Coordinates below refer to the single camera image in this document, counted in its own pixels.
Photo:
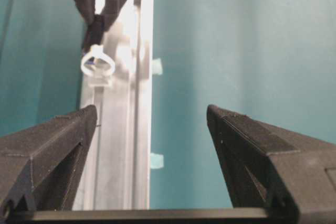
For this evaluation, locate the aluminium extrusion rail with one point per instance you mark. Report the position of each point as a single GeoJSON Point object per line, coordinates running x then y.
{"type": "Point", "coordinates": [117, 79]}

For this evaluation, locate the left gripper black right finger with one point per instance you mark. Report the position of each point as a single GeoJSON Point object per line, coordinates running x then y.
{"type": "Point", "coordinates": [267, 166]}

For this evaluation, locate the middle blue tape piece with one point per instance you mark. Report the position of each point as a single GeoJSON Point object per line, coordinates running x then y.
{"type": "Point", "coordinates": [156, 161]}

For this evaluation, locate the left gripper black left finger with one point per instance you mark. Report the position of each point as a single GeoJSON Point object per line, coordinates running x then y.
{"type": "Point", "coordinates": [41, 166]}

